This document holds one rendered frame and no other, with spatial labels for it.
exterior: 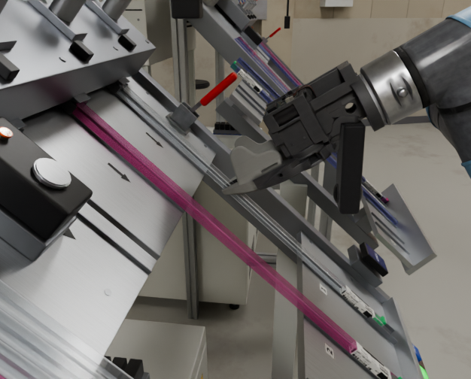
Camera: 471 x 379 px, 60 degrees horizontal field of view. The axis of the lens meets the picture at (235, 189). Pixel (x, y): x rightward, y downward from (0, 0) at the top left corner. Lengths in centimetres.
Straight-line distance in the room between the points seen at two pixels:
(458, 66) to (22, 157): 41
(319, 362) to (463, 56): 34
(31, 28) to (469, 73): 41
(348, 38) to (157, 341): 403
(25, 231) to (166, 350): 53
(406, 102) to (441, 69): 5
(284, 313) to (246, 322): 68
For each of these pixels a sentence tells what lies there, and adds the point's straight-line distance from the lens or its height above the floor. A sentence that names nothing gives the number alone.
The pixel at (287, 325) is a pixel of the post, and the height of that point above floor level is 43.
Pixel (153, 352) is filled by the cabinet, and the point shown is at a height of 62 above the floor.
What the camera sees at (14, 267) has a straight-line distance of 29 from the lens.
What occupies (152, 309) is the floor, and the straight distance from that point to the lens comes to 186.
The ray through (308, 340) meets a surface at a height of 84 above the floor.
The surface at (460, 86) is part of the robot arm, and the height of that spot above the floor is 109.
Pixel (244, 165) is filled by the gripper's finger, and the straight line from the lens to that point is 51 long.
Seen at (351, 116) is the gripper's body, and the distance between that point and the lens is 50.
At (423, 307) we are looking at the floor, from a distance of 200.
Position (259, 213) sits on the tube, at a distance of 55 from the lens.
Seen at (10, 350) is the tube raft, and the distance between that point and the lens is 25.
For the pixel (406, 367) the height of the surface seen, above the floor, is 73.
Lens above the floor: 116
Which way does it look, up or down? 23 degrees down
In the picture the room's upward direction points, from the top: straight up
